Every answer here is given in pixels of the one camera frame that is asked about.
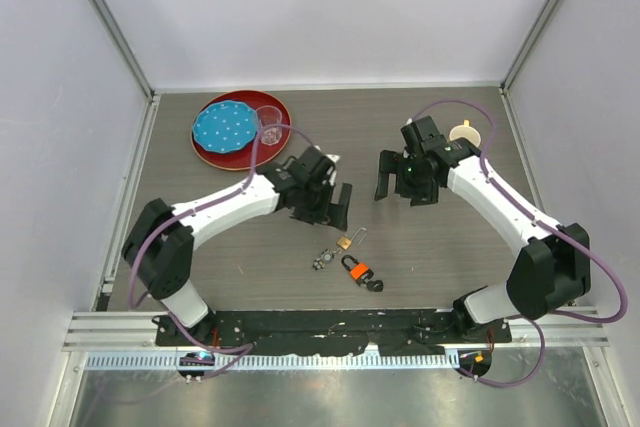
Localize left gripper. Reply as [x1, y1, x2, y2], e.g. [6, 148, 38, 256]
[291, 179, 351, 231]

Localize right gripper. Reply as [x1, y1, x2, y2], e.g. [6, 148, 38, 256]
[375, 150, 439, 207]

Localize small brass padlock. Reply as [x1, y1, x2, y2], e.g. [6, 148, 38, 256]
[336, 227, 367, 251]

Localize panda keychain with keys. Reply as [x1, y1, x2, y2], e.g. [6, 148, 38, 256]
[312, 247, 343, 270]

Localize orange black padlock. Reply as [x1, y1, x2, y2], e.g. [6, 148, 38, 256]
[341, 255, 374, 286]

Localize black keys of orange padlock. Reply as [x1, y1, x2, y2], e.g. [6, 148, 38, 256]
[365, 280, 384, 293]

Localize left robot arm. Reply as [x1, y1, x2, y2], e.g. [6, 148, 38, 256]
[121, 146, 353, 346]

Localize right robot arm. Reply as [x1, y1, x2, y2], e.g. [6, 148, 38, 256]
[374, 117, 591, 342]

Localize beige mug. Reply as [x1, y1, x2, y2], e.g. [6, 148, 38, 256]
[449, 119, 482, 148]

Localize red round tray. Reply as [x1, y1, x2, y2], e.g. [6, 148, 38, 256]
[191, 90, 292, 171]

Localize clear plastic cup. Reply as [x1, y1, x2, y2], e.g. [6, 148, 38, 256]
[256, 105, 282, 146]

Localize blue dotted plate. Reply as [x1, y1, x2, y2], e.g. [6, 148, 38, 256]
[192, 100, 257, 155]

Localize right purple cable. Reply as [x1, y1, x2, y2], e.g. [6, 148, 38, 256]
[409, 98, 629, 389]

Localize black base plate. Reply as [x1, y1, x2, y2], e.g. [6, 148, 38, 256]
[187, 309, 512, 357]

